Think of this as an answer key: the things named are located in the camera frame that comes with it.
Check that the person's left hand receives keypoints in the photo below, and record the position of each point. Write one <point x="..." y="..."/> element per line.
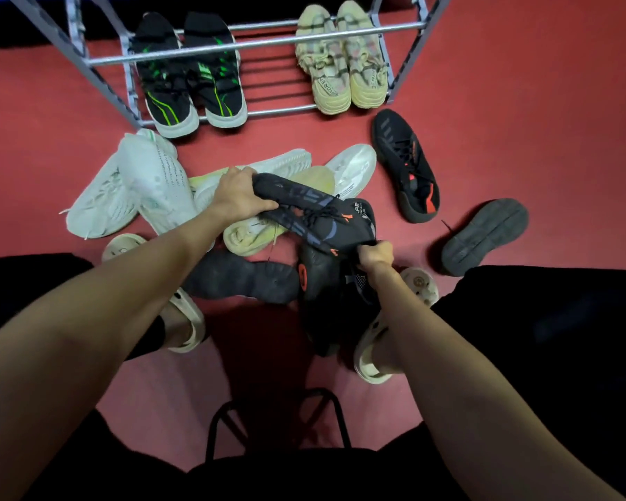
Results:
<point x="237" y="198"/>

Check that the white knit sneaker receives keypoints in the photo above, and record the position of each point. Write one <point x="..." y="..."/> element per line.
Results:
<point x="159" y="187"/>
<point x="99" y="208"/>

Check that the black sneaker white pattern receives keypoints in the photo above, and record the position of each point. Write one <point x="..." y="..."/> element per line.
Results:
<point x="362" y="289"/>

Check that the person's right hand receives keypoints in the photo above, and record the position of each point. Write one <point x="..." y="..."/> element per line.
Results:
<point x="375" y="258"/>

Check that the beige sneaker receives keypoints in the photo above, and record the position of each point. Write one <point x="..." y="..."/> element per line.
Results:
<point x="328" y="83"/>
<point x="368" y="78"/>

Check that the pale yellow sneaker white sole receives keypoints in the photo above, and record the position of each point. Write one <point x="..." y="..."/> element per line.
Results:
<point x="271" y="166"/>
<point x="250" y="234"/>

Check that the black folding stool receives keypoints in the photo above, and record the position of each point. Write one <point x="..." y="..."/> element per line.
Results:
<point x="281" y="477"/>

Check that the person's right cream clog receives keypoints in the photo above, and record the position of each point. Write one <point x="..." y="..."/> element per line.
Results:
<point x="421" y="284"/>

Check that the black sneaker red patch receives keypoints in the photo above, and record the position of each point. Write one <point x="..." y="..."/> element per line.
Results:
<point x="404" y="161"/>
<point x="318" y="307"/>

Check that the person's left cream clog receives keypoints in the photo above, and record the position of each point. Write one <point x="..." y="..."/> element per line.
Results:
<point x="122" y="246"/>

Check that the black sneaker orange marks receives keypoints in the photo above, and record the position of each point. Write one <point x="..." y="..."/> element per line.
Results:
<point x="485" y="237"/>
<point x="313" y="213"/>

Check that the person's black trousers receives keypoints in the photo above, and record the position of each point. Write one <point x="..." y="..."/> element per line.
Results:
<point x="553" y="333"/>

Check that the dark grey sneaker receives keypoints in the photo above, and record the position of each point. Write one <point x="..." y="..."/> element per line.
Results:
<point x="240" y="276"/>

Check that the person's cream clog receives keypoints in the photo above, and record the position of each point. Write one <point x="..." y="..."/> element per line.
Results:
<point x="122" y="246"/>
<point x="421" y="284"/>

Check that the person's left forearm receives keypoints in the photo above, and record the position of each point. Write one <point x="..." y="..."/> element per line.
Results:
<point x="83" y="349"/>

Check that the black sneaker green stripes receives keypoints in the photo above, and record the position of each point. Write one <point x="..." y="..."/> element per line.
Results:
<point x="224" y="99"/>
<point x="169" y="109"/>

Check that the person's right forearm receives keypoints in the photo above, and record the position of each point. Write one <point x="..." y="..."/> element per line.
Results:
<point x="474" y="412"/>

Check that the plain white sneaker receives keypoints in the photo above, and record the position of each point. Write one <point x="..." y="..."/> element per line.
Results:
<point x="352" y="169"/>

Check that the grey metal shoe rack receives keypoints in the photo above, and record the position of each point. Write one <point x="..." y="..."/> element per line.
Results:
<point x="266" y="42"/>

